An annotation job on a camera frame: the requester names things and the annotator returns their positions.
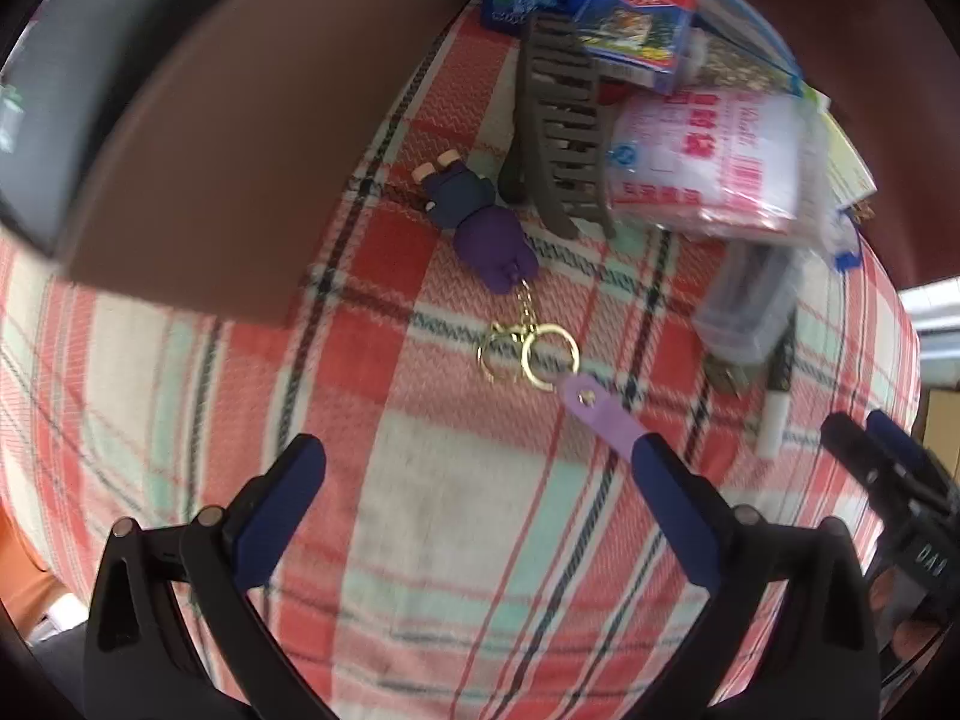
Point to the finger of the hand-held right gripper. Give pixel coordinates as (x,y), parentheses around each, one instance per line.
(896,441)
(851,446)

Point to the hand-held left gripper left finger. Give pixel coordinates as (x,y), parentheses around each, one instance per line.
(277,514)

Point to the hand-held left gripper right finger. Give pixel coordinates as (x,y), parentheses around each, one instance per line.
(675,514)

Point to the red printed plastic bag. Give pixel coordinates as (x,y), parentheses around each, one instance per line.
(697,157)

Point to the red cardboard box container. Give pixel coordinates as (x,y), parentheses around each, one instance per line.
(247,127)

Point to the black and white pen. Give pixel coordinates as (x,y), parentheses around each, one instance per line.
(772,420)

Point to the small clear plastic box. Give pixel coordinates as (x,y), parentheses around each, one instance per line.
(750,307)

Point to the red plaid cloth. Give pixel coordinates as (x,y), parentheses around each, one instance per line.
(450,510)

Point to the yellow green paper packet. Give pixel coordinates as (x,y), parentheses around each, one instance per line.
(844,157)

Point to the brown hair claw clip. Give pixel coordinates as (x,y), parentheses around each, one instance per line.
(570,135)

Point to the seed packet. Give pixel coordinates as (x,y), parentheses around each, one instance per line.
(731,67)

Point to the clear blue-rimmed bag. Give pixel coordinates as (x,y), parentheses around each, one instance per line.
(739,11)

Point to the playing card box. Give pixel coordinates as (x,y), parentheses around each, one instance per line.
(630,30)

